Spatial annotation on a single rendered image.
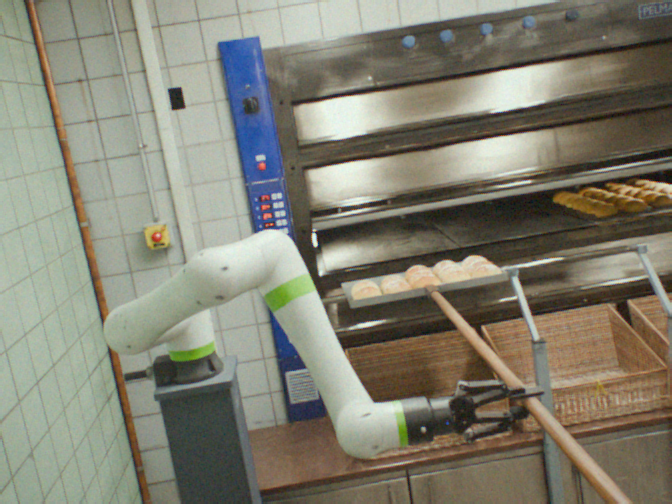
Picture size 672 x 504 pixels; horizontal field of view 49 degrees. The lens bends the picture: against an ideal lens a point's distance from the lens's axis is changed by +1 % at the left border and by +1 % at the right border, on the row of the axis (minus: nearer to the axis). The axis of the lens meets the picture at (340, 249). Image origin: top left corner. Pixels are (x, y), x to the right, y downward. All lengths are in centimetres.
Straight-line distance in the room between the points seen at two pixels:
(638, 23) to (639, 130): 42
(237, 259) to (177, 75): 153
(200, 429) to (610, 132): 206
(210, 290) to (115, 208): 156
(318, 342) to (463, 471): 128
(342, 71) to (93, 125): 99
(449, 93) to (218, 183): 99
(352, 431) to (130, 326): 62
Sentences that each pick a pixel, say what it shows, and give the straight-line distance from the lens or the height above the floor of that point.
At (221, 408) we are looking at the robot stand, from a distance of 202.
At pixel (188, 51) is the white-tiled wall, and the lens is 301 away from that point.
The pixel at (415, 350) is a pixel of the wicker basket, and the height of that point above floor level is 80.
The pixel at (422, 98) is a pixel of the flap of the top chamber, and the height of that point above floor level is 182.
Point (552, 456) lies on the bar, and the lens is 281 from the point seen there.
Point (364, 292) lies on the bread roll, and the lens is 251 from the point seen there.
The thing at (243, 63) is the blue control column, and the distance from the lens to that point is 295.
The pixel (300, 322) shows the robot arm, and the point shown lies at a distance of 164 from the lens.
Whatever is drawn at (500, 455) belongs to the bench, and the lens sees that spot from 282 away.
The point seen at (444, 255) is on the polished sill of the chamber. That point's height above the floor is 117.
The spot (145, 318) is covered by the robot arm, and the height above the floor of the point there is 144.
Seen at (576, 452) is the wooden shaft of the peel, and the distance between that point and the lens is 139.
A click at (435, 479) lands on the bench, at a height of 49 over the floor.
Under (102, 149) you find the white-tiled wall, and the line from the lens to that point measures 307.
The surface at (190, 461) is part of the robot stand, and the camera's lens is 208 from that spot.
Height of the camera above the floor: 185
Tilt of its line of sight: 11 degrees down
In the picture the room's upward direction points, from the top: 9 degrees counter-clockwise
